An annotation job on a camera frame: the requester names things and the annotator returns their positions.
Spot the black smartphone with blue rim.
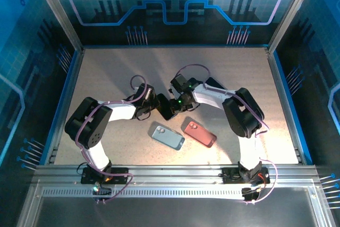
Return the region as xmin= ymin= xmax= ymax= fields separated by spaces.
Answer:
xmin=156 ymin=93 xmax=178 ymax=121

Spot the blue-grey phone case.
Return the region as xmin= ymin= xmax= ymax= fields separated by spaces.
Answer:
xmin=151 ymin=125 xmax=186 ymax=151

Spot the red phone case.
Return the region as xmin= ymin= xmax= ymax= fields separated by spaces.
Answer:
xmin=181 ymin=121 xmax=218 ymax=148

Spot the black smartphone with pink rim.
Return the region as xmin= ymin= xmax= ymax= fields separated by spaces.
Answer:
xmin=205 ymin=77 xmax=227 ymax=91

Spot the steel sheet plate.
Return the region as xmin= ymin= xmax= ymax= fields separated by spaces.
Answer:
xmin=33 ymin=197 xmax=321 ymax=227

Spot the thin aluminium cross rail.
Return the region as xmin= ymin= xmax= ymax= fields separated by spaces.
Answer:
xmin=82 ymin=45 xmax=269 ymax=51

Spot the wide aluminium mounting rail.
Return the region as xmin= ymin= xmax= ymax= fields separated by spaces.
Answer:
xmin=33 ymin=164 xmax=319 ymax=185

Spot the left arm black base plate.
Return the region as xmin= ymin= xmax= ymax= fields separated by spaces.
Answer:
xmin=80 ymin=166 xmax=130 ymax=185

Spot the left arm orange wire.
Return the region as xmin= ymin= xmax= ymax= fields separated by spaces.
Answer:
xmin=104 ymin=173 xmax=121 ymax=183

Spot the aluminium side rail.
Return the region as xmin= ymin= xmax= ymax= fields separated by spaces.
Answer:
xmin=44 ymin=47 xmax=86 ymax=166
xmin=266 ymin=48 xmax=306 ymax=165

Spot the slotted metal cable duct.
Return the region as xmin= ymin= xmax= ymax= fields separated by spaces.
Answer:
xmin=42 ymin=188 xmax=312 ymax=199

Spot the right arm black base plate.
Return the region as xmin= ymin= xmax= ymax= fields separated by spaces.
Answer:
xmin=221 ymin=166 xmax=271 ymax=185

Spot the aluminium frame post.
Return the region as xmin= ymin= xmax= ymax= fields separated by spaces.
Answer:
xmin=266 ymin=0 xmax=321 ymax=54
xmin=28 ymin=0 xmax=86 ymax=54

